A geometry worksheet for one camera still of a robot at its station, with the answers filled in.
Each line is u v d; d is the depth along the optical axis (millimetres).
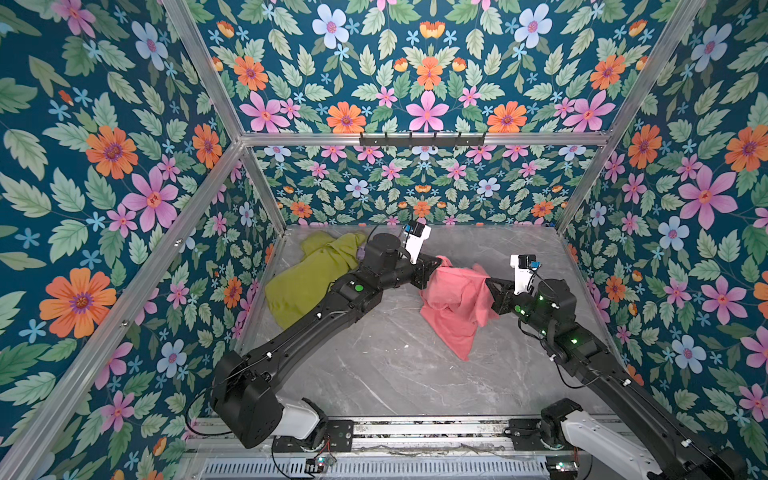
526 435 734
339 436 734
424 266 625
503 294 639
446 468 766
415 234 627
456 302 806
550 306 541
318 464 704
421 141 912
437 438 749
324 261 961
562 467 704
